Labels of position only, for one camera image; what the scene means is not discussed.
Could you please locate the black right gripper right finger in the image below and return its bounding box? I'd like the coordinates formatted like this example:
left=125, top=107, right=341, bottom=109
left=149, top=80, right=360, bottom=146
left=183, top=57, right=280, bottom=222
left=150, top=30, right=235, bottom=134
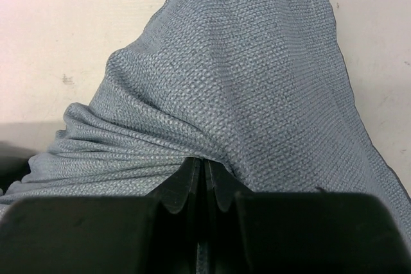
left=204, top=160, right=410, bottom=273

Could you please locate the grey-blue pillowcase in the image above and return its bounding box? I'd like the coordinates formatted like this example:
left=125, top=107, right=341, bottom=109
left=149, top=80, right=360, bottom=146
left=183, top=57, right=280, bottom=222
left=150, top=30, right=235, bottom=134
left=1, top=0, right=410, bottom=273

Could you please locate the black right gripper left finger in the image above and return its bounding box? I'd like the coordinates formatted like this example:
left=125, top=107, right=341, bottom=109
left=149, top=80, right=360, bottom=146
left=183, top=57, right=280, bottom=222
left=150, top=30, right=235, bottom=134
left=1, top=158, right=201, bottom=273

